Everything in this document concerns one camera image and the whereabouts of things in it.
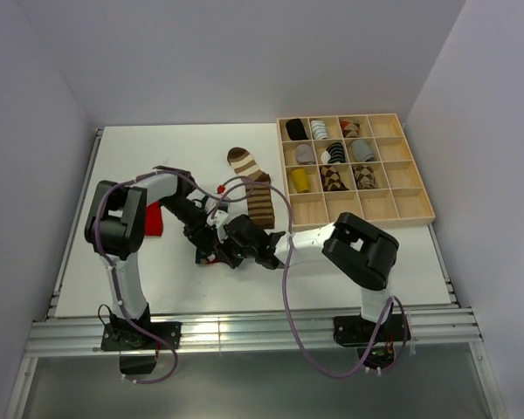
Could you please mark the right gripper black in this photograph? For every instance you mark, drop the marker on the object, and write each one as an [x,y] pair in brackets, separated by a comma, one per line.
[238,261]

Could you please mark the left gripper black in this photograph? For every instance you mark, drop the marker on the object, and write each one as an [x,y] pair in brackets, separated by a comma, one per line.
[199,234]

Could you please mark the dark green reindeer sock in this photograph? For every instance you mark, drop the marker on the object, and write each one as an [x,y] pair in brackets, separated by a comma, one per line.
[207,205]

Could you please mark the brown striped sock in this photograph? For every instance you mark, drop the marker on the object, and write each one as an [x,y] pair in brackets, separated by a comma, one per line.
[259,203]

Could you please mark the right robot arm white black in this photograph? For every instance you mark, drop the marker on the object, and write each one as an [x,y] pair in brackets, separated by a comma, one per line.
[362,251]

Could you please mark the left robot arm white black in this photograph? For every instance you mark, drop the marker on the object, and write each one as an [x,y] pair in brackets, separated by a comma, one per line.
[116,222]

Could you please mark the red sock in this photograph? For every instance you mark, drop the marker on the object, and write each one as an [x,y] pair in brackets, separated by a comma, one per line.
[153,221]

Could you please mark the rolled yellow sock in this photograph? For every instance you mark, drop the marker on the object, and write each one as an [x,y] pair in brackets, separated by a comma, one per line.
[300,181]

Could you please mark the rolled grey beige sock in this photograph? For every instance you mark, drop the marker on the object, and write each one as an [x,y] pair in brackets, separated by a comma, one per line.
[304,155]

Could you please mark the rolled brown argyle sock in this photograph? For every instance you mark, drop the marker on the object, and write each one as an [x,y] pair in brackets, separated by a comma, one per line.
[331,179]

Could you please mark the rolled black striped sock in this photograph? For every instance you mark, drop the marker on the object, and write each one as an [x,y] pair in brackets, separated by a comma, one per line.
[334,153]

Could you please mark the rolled white striped sock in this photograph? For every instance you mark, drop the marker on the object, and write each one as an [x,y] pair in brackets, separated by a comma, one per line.
[319,129]

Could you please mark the rolled dark argyle sock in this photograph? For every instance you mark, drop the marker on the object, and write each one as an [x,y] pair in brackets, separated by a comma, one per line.
[365,176]

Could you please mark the wooden compartment tray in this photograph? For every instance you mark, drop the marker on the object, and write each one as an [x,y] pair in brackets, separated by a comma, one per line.
[358,163]

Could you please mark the rolled orange argyle sock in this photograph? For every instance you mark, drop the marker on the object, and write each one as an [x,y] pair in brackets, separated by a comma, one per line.
[350,128]

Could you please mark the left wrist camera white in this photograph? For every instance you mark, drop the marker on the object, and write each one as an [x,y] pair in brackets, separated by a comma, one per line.
[217,218]

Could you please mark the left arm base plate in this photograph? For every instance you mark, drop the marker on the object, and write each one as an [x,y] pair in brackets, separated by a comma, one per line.
[119,335]

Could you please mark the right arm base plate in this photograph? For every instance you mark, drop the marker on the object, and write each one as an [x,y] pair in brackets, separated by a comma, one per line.
[354,331]

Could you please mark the aluminium frame rail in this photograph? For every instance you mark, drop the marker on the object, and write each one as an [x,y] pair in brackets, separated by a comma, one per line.
[246,332]

